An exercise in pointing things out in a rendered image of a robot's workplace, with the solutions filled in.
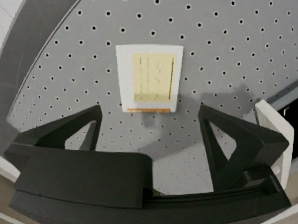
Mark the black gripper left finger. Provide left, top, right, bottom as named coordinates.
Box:
left=11, top=104, right=103, bottom=151

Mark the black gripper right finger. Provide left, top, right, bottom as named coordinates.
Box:
left=198, top=104, right=290, bottom=192

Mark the white imager box with drawer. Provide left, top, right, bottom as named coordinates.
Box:
left=255, top=87, right=298, bottom=189

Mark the grey flat base plate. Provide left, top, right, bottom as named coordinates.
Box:
left=6, top=0, right=298, bottom=195

